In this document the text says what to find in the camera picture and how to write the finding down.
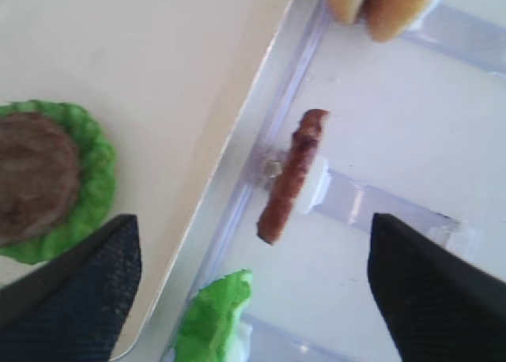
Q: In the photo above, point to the green lettuce leaf in rack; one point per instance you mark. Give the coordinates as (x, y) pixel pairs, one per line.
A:
(209, 328)

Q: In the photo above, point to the cream rectangular tray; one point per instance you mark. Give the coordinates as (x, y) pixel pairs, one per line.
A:
(167, 79)

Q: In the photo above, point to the brown meat patty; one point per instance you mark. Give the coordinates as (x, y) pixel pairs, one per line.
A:
(40, 176)
(288, 185)

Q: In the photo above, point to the green lettuce on tray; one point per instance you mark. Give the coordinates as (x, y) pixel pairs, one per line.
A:
(97, 181)

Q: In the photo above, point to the clear plastic right rack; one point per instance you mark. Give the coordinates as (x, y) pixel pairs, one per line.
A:
(416, 129)

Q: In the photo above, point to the bun slice right rack inner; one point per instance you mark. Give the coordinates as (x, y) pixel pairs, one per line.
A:
(386, 19)

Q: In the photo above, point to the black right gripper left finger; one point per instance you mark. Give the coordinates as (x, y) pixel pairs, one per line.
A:
(74, 307)

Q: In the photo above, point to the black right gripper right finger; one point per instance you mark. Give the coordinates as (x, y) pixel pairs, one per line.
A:
(436, 306)

